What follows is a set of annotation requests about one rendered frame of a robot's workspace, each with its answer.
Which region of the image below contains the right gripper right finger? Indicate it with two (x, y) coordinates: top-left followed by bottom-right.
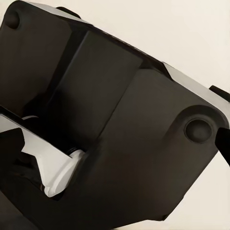
(215, 127), (230, 166)

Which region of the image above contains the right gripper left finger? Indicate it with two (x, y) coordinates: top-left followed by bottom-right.
(0, 128), (25, 184)

